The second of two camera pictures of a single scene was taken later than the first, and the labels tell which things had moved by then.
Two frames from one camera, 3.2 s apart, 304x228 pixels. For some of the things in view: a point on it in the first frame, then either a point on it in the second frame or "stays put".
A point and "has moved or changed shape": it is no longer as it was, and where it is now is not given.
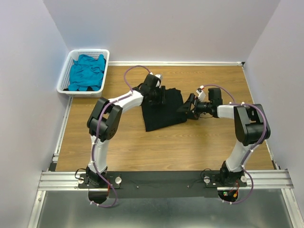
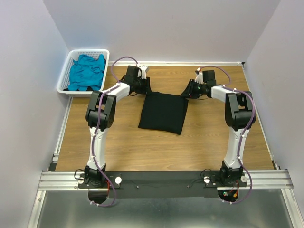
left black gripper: [161, 99] → [146, 86]
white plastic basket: [64, 80] stays put
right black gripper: [185, 108] → [188, 92]
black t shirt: [159, 116] has moved or changed shape
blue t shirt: [87, 72] stays put
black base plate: [165, 185] stays put
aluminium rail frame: [276, 178] stays put
